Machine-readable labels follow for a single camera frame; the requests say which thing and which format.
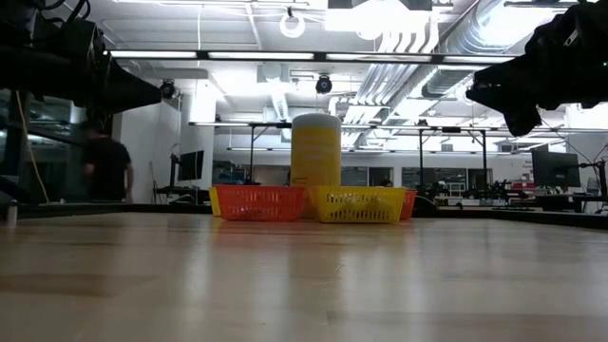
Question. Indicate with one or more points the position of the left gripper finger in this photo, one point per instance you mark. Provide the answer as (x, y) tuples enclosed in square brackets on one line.
[(133, 102), (133, 83)]

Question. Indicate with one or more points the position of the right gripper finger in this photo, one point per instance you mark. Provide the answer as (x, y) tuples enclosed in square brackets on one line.
[(499, 78), (494, 100)]

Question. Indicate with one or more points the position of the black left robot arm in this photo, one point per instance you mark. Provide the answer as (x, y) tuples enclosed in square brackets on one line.
[(28, 66)]

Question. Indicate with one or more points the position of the black round ceiling spotlight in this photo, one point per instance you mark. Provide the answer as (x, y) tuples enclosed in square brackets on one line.
[(167, 89), (323, 85)]

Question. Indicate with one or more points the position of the person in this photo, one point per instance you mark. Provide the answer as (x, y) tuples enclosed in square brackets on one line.
[(107, 164), (385, 183)]

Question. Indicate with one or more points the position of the black computer monitor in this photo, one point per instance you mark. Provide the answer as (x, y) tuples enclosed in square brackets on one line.
[(556, 168), (191, 165)]

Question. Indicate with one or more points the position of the dark office desk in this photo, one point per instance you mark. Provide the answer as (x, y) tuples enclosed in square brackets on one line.
[(560, 202), (183, 192)]

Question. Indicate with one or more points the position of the yellow plastic basket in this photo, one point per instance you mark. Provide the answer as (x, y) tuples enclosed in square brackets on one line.
[(214, 202), (358, 205)]

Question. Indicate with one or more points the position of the long overhead light bar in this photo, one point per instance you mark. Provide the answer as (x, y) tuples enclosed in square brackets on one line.
[(261, 55)]

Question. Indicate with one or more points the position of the orange plastic basket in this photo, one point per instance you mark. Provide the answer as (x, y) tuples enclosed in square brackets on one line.
[(259, 203), (409, 204)]

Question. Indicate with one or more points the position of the small white cylinder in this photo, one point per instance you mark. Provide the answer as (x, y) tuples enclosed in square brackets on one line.
[(12, 214)]

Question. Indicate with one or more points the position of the yellow canister white lid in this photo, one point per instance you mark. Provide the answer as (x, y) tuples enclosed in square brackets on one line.
[(316, 152)]

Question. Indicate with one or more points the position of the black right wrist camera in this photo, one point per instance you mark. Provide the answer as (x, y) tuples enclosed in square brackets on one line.
[(520, 121)]

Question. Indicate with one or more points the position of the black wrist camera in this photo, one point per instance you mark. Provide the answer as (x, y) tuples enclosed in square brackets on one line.
[(520, 121), (83, 40)]

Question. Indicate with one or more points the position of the silver round ventilation duct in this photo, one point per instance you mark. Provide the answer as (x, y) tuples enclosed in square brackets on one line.
[(456, 71)]

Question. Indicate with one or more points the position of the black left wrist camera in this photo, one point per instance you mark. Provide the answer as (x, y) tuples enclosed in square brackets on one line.
[(83, 40)]

